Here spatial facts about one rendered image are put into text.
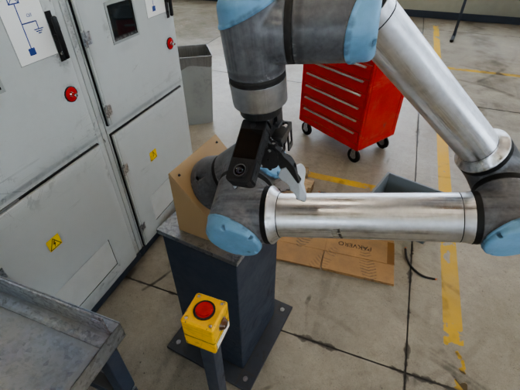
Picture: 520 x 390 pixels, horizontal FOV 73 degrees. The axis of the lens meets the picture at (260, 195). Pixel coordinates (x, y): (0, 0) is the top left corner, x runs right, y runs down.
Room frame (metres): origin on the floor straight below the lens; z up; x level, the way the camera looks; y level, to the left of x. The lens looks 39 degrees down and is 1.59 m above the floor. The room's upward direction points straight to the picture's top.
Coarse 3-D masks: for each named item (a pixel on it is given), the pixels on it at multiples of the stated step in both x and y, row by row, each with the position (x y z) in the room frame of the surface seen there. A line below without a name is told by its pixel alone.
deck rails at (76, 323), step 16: (0, 288) 0.53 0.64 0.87; (16, 288) 0.50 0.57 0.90; (0, 304) 0.49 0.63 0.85; (16, 304) 0.49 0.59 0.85; (32, 304) 0.49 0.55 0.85; (48, 304) 0.47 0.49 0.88; (64, 304) 0.45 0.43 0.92; (48, 320) 0.45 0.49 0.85; (64, 320) 0.45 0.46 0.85; (80, 320) 0.44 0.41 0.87; (80, 336) 0.41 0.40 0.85; (96, 336) 0.41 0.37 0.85
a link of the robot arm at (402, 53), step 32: (384, 0) 0.61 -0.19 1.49; (384, 32) 0.60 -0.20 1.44; (416, 32) 0.63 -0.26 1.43; (384, 64) 0.62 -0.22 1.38; (416, 64) 0.61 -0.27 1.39; (416, 96) 0.62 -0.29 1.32; (448, 96) 0.62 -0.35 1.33; (448, 128) 0.62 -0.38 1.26; (480, 128) 0.63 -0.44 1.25; (480, 160) 0.63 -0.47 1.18; (512, 160) 0.62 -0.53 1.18
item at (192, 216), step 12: (204, 144) 1.02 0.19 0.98; (216, 144) 1.05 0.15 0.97; (192, 156) 0.95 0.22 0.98; (204, 156) 0.98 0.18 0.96; (180, 168) 0.89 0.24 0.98; (192, 168) 0.91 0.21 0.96; (180, 180) 0.85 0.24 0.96; (180, 192) 0.83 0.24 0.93; (192, 192) 0.84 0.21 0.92; (180, 204) 0.84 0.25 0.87; (192, 204) 0.82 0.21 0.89; (180, 216) 0.84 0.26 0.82; (192, 216) 0.82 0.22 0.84; (204, 216) 0.80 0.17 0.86; (180, 228) 0.85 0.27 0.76; (192, 228) 0.82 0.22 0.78; (204, 228) 0.80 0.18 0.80
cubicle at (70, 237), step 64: (0, 0) 1.16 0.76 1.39; (0, 64) 1.08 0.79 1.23; (64, 64) 1.29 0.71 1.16; (0, 128) 1.00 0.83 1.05; (64, 128) 1.20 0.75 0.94; (0, 192) 0.91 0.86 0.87; (64, 192) 1.10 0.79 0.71; (0, 256) 0.80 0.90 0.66; (64, 256) 0.99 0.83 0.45; (128, 256) 1.28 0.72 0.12
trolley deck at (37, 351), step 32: (0, 320) 0.45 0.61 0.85; (32, 320) 0.45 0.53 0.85; (96, 320) 0.45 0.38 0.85; (0, 352) 0.38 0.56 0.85; (32, 352) 0.38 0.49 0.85; (64, 352) 0.38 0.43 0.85; (96, 352) 0.38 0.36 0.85; (0, 384) 0.31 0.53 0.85; (32, 384) 0.31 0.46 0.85; (64, 384) 0.31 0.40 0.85
